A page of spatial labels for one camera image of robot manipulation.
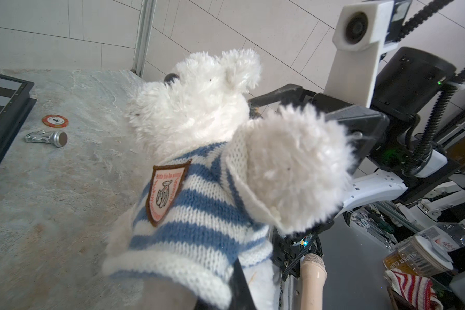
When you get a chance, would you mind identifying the beige handle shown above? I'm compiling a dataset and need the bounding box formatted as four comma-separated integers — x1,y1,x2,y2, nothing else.
300,253,328,310

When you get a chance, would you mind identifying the clear plastic bottle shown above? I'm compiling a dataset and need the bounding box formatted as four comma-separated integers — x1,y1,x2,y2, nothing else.
417,219,465,253

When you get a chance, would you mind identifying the red poker chip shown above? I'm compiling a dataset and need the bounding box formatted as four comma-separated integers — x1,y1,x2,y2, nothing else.
42,115,69,128

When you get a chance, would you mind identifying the red white striped cloth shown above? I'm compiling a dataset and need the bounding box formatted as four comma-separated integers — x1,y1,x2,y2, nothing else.
384,269,444,310

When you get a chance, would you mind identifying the black corrugated cable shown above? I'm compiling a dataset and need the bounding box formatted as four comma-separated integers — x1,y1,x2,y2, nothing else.
394,0,465,177

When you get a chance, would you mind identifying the white teddy bear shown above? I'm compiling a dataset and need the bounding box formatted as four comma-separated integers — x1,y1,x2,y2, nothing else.
100,48,355,310

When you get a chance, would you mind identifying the silver chess piece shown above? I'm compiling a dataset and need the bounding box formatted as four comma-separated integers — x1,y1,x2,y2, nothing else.
25,130,68,148

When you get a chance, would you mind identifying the right green circuit board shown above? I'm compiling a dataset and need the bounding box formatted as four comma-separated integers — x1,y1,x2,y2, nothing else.
292,233,313,252

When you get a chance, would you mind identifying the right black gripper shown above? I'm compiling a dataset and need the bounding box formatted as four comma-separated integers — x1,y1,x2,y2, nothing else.
247,47,456,171

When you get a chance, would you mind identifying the black folded chess board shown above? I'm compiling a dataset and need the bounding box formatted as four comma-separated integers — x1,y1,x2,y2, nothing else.
0,74,36,164

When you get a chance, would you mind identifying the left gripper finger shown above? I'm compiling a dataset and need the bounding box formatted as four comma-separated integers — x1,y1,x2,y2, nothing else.
229,259,257,310

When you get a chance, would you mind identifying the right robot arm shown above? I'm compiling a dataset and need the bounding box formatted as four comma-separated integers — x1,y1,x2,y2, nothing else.
249,47,465,213

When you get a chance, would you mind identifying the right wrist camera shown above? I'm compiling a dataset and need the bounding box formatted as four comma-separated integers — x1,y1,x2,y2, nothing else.
324,1,411,108

